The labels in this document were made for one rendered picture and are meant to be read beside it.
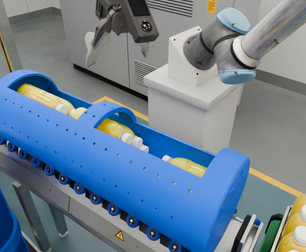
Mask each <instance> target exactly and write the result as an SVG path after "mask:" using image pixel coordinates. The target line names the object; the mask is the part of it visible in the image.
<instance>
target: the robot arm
mask: <svg viewBox="0 0 306 252"><path fill-rule="evenodd" d="M95 15H96V16H97V17H98V19H99V21H100V22H99V23H98V25H97V27H96V29H95V32H88V33H87V34H86V36H85V43H86V46H87V49H88V51H87V55H86V66H87V67H89V66H91V65H93V64H95V62H96V59H97V58H98V57H99V56H100V55H101V52H102V50H103V49H104V48H105V47H106V46H108V45H109V44H110V42H111V38H110V32H111V30H113V31H114V32H115V33H116V34H117V35H118V36H119V35H120V34H122V33H130V34H131V35H132V37H133V40H134V42H135V43H137V44H138V43H139V45H140V47H141V48H142V51H141V52H142V54H143V56H144V57H145V58H146V57H147V55H148V52H149V48H150V42H153V41H155V40H156V38H157V37H158V36H159V32H158V30H157V27H156V25H155V22H154V20H153V17H152V14H151V12H150V9H149V7H148V4H147V2H146V0H96V9H95ZM305 23H306V0H283V1H282V2H280V3H279V4H278V5H277V6H276V7H275V8H274V9H273V10H272V11H271V12H270V13H269V14H268V15H267V16H266V17H264V18H263V19H262V20H261V21H260V22H259V23H258V24H257V25H256V26H255V27H254V28H253V29H252V30H251V31H250V29H251V26H250V23H249V21H248V20H247V18H246V17H245V16H244V15H243V14H242V13H241V12H240V11H238V10H237V9H235V8H231V7H228V8H225V9H224V10H222V11H221V12H220V13H218V14H217V16H216V17H215V18H214V19H213V20H212V21H211V22H210V23H209V24H208V25H207V26H206V27H205V28H204V29H203V30H202V31H201V32H198V33H196V34H194V35H191V36H189V37H188V38H187V39H186V40H185V41H184V44H183V52H184V55H185V57H186V59H187V61H188V62H189V63H190V64H191V65H192V66H193V67H195V68H197V69H199V70H202V71H206V70H209V69H210V68H211V67H213V66H214V64H215V63H216V65H217V69H218V74H219V77H220V80H221V82H222V83H224V84H228V85H236V84H242V83H246V82H248V81H250V80H252V79H253V78H254V77H255V76H256V74H255V73H256V72H255V68H256V67H258V66H259V65H260V64H261V63H262V61H263V56H264V55H265V54H267V53H268V52H269V51H270V50H272V49H273V48H274V47H276V46H277V45H278V44H279V43H281V42H282V41H283V40H285V39H286V38H287V37H288V36H290V35H291V34H292V33H294V32H295V31H296V30H297V29H299V28H300V27H301V26H303V25H304V24H305ZM249 31H250V32H249Z"/></svg>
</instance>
